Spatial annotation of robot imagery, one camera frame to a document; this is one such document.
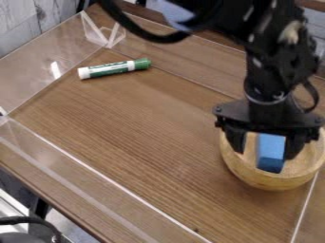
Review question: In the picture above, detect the green and white marker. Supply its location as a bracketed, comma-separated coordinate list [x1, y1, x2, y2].
[78, 58, 151, 80]

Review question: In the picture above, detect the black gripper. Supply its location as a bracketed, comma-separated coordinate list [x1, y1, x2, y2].
[213, 99, 325, 159]

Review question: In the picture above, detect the black table leg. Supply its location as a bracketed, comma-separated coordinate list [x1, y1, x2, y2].
[35, 198, 51, 219]

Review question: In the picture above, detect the clear acrylic tray wall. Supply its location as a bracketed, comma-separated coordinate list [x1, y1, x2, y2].
[0, 9, 325, 243]

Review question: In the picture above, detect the black cable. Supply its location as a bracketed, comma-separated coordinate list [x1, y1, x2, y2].
[0, 215, 62, 243]

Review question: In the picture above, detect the blue rectangular block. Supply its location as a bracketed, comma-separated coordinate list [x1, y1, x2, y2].
[257, 134, 286, 174]

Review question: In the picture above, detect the brown wooden bowl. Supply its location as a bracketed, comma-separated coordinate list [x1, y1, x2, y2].
[219, 128, 325, 191]

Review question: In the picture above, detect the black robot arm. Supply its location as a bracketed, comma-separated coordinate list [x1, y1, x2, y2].
[98, 0, 325, 159]

